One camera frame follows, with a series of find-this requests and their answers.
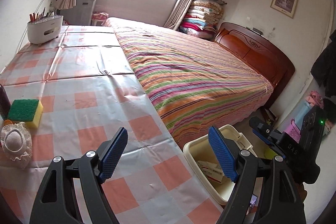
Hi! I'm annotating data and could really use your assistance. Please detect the green yellow sponge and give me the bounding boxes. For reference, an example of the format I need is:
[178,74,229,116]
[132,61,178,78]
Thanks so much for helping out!
[7,99,43,129]

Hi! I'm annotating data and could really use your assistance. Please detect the orange yellow wrapper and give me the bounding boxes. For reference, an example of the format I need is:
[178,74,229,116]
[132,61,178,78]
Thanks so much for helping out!
[3,119,13,126]

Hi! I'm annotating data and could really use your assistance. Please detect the brown medicine bottle white cap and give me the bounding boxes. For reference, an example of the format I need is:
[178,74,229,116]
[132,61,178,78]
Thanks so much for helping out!
[0,85,11,120]

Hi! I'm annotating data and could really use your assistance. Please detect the cream plastic trash bin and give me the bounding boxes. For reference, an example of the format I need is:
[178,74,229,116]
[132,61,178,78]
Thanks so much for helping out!
[183,124,256,205]

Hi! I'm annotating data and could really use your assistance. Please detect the paper box in bin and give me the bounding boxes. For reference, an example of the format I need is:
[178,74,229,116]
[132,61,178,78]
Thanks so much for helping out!
[197,161,224,184]

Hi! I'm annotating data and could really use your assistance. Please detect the red wooden headboard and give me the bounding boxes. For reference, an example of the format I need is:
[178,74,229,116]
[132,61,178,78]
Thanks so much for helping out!
[214,22,295,109]

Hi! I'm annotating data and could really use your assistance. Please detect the pink checkered tablecloth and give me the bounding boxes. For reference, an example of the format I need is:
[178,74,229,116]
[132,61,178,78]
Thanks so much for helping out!
[1,26,222,223]

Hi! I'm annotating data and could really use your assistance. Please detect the striped colourful bed sheet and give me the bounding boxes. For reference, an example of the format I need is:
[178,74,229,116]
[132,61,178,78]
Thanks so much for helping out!
[104,18,274,147]

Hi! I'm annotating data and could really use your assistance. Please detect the stack of folded quilts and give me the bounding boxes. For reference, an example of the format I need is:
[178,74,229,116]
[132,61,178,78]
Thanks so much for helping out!
[178,0,227,40]

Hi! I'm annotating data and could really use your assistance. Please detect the white utensil holder tub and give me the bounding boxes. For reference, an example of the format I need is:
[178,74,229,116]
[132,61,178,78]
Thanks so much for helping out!
[27,15,63,45]

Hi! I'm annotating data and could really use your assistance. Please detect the grey standing air conditioner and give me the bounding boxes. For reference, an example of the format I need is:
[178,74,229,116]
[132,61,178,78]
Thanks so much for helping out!
[60,0,96,26]

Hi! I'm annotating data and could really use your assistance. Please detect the framed wall picture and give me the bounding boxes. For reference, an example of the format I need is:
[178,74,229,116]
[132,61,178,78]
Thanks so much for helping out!
[270,0,298,19]

